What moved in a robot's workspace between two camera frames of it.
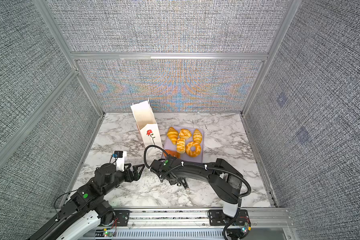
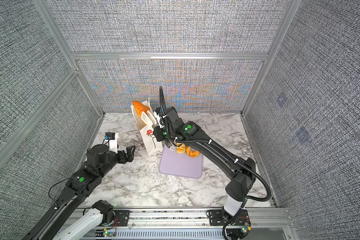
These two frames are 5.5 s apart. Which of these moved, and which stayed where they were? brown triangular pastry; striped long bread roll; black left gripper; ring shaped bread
Moved: black left gripper; brown triangular pastry
Stayed: striped long bread roll; ring shaped bread
